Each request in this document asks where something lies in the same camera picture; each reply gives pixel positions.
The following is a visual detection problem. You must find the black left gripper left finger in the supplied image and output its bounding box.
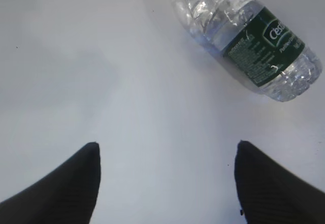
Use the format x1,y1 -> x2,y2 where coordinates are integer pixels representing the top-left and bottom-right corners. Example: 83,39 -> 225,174
1,142 -> 101,223

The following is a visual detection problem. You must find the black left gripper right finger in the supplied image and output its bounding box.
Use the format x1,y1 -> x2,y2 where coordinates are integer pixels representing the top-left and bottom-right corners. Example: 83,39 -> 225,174
234,141 -> 324,223

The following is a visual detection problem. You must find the clear water bottle green label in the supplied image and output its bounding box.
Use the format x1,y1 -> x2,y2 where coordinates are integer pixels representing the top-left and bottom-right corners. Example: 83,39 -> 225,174
172,0 -> 322,102

